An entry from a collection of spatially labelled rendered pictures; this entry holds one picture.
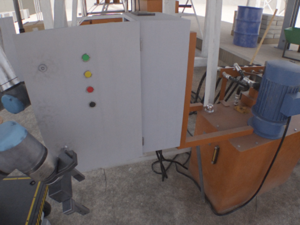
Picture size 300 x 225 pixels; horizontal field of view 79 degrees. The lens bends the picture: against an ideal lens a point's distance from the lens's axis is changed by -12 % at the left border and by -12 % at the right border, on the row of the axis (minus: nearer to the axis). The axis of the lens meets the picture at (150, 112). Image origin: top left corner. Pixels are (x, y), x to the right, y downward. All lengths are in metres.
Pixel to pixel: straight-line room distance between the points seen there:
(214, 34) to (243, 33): 3.62
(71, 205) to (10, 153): 0.22
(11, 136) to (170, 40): 0.60
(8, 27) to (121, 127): 3.25
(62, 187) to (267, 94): 1.09
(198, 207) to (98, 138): 1.01
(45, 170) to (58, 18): 0.83
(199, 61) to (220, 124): 3.06
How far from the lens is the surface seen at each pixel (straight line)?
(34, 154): 0.55
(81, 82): 0.73
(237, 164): 1.25
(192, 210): 1.60
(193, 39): 0.85
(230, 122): 1.39
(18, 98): 0.89
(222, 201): 1.51
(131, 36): 0.72
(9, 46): 3.90
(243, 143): 1.24
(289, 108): 1.22
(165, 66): 0.81
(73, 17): 2.27
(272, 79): 1.22
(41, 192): 1.40
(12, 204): 1.43
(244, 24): 5.01
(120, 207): 1.59
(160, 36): 0.77
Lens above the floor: 1.33
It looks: 31 degrees down
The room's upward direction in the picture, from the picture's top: straight up
